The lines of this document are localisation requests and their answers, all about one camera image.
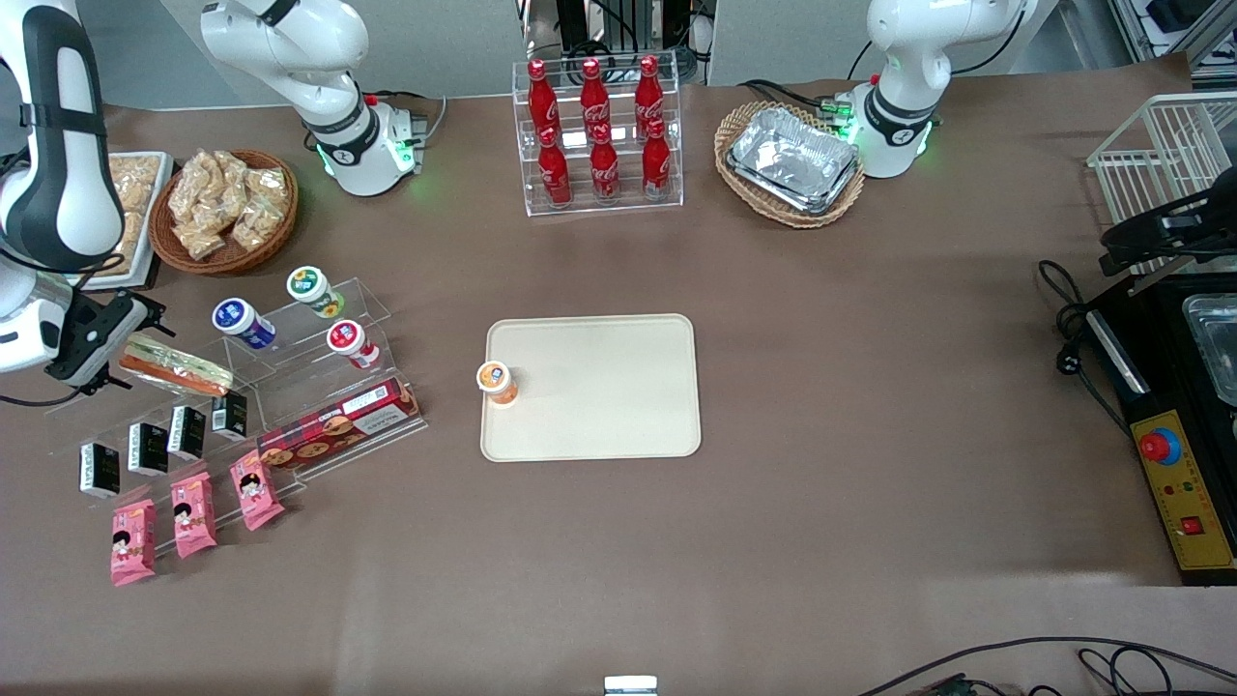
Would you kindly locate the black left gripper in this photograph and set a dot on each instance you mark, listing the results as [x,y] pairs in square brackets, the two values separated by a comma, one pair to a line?
[1152,230]

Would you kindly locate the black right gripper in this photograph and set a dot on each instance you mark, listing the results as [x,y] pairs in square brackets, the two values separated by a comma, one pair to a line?
[90,340]

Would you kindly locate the plastic sandwich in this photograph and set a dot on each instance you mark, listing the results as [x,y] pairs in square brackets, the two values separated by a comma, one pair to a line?
[184,372]

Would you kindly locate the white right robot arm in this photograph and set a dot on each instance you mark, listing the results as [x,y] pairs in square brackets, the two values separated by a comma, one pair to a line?
[319,58]

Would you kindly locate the white rectangular snack tray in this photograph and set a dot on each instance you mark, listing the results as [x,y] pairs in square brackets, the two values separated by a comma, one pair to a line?
[159,232]

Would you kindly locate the aluminium foil tray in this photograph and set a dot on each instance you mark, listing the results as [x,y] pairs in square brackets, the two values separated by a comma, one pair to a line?
[773,198]
[792,150]

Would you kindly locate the beige plastic tray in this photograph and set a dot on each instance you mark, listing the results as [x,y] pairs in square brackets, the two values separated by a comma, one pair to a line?
[599,396]

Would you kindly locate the grey metal strip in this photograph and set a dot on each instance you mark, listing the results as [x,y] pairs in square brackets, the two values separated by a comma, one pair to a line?
[1155,282]

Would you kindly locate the clear acrylic stepped stand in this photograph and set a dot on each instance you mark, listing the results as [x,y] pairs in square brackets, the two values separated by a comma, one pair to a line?
[377,309]
[68,425]

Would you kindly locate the small black white box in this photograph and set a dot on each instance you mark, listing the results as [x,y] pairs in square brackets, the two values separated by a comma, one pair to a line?
[148,449]
[186,432]
[230,416]
[100,470]

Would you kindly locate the dark brown wicker basket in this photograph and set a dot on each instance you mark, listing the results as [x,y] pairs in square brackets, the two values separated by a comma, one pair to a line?
[164,246]

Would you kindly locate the tan fried snack pack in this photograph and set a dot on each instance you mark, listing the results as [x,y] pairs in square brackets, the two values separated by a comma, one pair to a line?
[133,182]
[130,237]

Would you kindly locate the blue lid drink bottle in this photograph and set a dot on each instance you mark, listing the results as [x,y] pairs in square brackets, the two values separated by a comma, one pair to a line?
[242,322]

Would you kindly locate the clear bag of fried snacks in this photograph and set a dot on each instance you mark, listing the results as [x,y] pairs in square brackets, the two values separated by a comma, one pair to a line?
[201,240]
[256,224]
[269,186]
[230,174]
[191,188]

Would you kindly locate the black appliance with yellow panel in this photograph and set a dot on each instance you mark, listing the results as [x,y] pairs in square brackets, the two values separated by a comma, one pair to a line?
[1169,387]

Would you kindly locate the pink cartoon snack packet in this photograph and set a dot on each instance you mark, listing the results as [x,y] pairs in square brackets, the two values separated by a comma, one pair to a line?
[256,491]
[193,515]
[132,543]

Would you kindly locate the green lid drink bottle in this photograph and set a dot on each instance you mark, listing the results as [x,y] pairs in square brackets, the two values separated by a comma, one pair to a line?
[314,290]

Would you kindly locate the red lid drink bottle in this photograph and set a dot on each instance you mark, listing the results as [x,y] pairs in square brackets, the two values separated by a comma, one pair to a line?
[351,343]

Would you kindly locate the red tartan cookie box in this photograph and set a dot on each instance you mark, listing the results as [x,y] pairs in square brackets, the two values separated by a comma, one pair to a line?
[338,425]

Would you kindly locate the orange lid drink bottle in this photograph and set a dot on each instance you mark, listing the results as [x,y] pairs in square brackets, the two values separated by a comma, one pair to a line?
[497,379]

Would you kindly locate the light woven wicker basket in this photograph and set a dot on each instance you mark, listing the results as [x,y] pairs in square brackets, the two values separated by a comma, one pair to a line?
[734,121]

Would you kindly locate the red cola bottle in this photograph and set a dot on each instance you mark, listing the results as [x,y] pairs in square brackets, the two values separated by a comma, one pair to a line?
[554,169]
[656,162]
[648,92]
[593,97]
[604,166]
[541,97]

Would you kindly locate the clear acrylic bottle rack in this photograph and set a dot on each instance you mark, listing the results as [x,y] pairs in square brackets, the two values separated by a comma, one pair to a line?
[676,126]

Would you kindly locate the dark electronic device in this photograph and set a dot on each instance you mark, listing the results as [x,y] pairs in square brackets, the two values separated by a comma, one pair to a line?
[952,686]

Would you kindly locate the aluminium profile frame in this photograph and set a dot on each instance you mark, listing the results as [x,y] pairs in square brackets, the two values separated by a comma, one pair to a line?
[1169,29]

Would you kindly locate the black equipment frame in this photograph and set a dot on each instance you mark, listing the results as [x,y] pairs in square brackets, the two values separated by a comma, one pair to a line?
[618,29]

